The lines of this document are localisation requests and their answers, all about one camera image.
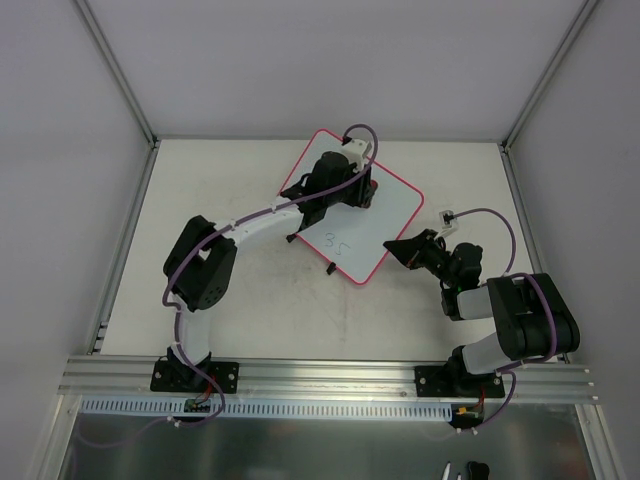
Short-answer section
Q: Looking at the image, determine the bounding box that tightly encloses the red whiteboard eraser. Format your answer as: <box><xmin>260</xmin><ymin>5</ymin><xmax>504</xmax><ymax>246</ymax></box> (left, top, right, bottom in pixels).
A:
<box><xmin>368</xmin><ymin>180</ymin><xmax>378</xmax><ymax>207</ymax></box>

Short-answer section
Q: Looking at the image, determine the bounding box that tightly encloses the pink framed whiteboard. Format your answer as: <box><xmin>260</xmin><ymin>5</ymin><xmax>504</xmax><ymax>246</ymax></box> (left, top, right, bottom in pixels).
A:
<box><xmin>277</xmin><ymin>128</ymin><xmax>426</xmax><ymax>287</ymax></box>

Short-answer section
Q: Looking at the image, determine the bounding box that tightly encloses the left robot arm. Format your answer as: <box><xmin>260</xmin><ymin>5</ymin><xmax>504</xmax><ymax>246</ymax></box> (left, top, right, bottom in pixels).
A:
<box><xmin>162</xmin><ymin>151</ymin><xmax>376</xmax><ymax>390</ymax></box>

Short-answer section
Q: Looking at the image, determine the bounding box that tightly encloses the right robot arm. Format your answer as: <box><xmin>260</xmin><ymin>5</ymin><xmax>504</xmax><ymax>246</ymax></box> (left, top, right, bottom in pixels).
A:
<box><xmin>384</xmin><ymin>229</ymin><xmax>580</xmax><ymax>398</ymax></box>

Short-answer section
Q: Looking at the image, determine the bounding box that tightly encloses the black object bottom edge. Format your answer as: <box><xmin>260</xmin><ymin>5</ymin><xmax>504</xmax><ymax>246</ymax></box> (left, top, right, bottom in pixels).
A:
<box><xmin>467</xmin><ymin>461</ymin><xmax>491</xmax><ymax>480</ymax></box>

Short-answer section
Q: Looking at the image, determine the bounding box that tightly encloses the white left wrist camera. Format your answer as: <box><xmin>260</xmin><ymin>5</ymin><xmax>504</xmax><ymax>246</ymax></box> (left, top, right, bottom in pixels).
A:
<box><xmin>340</xmin><ymin>139</ymin><xmax>372</xmax><ymax>173</ymax></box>

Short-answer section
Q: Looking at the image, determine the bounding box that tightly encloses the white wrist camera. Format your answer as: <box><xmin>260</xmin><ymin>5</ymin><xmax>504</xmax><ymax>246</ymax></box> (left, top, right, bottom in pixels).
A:
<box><xmin>340</xmin><ymin>139</ymin><xmax>372</xmax><ymax>173</ymax></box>
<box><xmin>439</xmin><ymin>210</ymin><xmax>459</xmax><ymax>238</ymax></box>

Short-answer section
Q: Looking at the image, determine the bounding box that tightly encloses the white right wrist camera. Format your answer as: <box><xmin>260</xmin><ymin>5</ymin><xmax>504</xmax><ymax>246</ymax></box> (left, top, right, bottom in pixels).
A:
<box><xmin>439</xmin><ymin>210</ymin><xmax>459</xmax><ymax>238</ymax></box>

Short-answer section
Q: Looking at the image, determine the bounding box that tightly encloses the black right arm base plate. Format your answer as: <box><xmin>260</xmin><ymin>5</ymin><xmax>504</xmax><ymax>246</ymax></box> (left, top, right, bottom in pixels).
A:
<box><xmin>414</xmin><ymin>364</ymin><xmax>505</xmax><ymax>399</ymax></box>

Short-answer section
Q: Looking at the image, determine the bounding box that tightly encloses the aluminium mounting rail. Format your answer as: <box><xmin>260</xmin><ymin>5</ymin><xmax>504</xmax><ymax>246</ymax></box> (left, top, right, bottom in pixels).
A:
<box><xmin>57</xmin><ymin>355</ymin><xmax>601</xmax><ymax>404</ymax></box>

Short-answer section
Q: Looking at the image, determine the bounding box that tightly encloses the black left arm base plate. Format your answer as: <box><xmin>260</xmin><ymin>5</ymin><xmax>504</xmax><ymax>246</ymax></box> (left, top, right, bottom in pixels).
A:
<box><xmin>150</xmin><ymin>351</ymin><xmax>240</xmax><ymax>394</ymax></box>

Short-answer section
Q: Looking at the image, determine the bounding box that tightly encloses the slotted white cable duct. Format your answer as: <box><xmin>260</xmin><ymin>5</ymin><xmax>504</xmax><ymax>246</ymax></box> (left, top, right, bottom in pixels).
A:
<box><xmin>79</xmin><ymin>396</ymin><xmax>453</xmax><ymax>423</ymax></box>

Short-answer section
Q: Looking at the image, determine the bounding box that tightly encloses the right aluminium frame post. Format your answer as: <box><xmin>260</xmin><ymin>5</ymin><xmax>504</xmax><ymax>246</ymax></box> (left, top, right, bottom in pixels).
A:
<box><xmin>501</xmin><ymin>0</ymin><xmax>601</xmax><ymax>151</ymax></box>

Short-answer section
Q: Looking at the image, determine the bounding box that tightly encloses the aluminium frame post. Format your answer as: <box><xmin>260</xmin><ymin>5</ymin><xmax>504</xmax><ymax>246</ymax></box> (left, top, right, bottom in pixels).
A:
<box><xmin>501</xmin><ymin>0</ymin><xmax>601</xmax><ymax>151</ymax></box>
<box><xmin>70</xmin><ymin>0</ymin><xmax>158</xmax><ymax>147</ymax></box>

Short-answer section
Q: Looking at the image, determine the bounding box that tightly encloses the left aluminium frame post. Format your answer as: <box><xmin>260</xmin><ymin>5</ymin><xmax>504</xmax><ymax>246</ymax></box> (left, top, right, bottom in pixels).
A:
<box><xmin>70</xmin><ymin>0</ymin><xmax>158</xmax><ymax>147</ymax></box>

